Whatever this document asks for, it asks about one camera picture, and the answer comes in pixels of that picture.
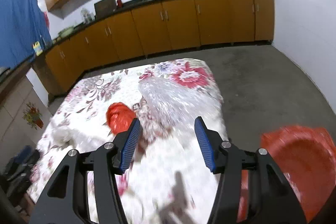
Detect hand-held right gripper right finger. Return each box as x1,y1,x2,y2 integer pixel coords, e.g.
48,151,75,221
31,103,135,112
194,116,307,224

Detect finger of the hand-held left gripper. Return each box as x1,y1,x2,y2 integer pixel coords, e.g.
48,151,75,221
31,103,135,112
13,145,40,170

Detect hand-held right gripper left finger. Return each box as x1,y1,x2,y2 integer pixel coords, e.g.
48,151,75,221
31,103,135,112
30,118,144,224

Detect large orange plastic bag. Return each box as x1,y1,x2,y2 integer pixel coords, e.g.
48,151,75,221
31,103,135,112
106,102,137,136

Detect clear bubble wrap sheet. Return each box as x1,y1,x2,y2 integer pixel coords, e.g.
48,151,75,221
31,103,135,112
138,77,211,136

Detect orange plastic basket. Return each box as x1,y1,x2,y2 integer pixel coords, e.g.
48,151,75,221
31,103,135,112
237,124,336,223

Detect white plastic bag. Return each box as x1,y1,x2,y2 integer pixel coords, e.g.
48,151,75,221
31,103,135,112
49,123,80,146

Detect floral tablecloth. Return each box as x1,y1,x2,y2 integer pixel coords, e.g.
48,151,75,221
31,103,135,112
28,58,225,224

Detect blue hanging cloth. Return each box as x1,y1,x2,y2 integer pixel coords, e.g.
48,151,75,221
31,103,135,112
0,0,53,68

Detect wooden lower cabinets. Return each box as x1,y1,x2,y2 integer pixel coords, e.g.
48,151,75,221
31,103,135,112
45,0,275,95

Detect green basin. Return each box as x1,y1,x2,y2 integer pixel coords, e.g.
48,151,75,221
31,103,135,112
58,27,75,37

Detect clear bag of kitchenware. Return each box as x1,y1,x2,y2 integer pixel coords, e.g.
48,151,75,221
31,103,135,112
80,8,94,23

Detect dark cutting board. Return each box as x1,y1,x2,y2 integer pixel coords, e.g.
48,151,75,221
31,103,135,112
94,0,117,19

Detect flower pot wall sticker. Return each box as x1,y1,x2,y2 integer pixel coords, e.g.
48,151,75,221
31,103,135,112
22,102,44,130

